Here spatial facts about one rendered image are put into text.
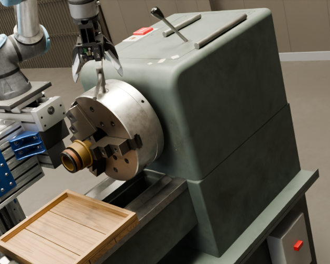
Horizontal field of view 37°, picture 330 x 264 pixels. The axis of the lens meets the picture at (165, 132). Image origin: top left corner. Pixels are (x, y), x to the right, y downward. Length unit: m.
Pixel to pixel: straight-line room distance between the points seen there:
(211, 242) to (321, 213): 1.14
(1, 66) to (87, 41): 0.75
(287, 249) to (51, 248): 0.96
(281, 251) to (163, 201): 0.63
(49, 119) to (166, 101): 0.63
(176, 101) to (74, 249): 0.53
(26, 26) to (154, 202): 0.84
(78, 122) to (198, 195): 0.46
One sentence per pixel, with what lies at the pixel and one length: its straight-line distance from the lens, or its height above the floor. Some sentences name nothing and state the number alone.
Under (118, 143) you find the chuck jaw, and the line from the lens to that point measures 1.46.
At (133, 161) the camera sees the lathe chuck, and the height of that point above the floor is 1.02.
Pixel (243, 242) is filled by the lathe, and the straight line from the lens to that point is 1.84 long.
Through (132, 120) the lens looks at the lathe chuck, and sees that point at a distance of 1.47.
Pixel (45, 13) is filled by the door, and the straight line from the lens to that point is 6.76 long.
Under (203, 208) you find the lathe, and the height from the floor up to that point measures 0.76.
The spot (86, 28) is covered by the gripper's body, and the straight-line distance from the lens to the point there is 1.33.
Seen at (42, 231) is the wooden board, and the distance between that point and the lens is 1.63.
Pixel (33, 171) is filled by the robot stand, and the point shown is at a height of 0.85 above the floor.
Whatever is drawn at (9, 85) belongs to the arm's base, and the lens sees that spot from 2.05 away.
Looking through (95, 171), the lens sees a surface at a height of 0.97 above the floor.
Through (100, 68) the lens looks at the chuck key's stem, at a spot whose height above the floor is 1.31.
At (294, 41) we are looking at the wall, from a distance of 4.84.
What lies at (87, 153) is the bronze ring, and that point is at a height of 1.09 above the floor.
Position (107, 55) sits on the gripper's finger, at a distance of 1.40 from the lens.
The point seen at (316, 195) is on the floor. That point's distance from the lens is 2.93.
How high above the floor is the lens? 1.71
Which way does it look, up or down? 25 degrees down
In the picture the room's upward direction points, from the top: 17 degrees counter-clockwise
